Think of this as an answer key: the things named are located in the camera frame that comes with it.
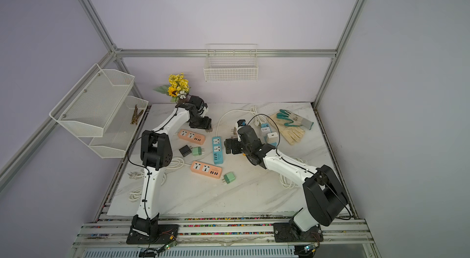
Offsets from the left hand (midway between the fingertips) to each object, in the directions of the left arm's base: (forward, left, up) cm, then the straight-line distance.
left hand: (205, 127), depth 104 cm
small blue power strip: (+1, -35, -2) cm, 35 cm away
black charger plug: (-14, +9, -1) cm, 17 cm away
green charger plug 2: (-29, -15, -3) cm, 33 cm away
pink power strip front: (-25, -3, -2) cm, 25 cm away
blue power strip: (-14, -8, -3) cm, 17 cm away
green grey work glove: (+8, -56, -3) cm, 57 cm away
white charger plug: (-9, -38, +3) cm, 39 cm away
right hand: (-16, -18, +8) cm, 25 cm away
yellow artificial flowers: (+9, +12, +22) cm, 27 cm away
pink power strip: (-6, +7, -1) cm, 9 cm away
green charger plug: (-14, +3, -2) cm, 15 cm away
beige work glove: (-3, -51, -3) cm, 52 cm away
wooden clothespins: (0, +36, +10) cm, 37 cm away
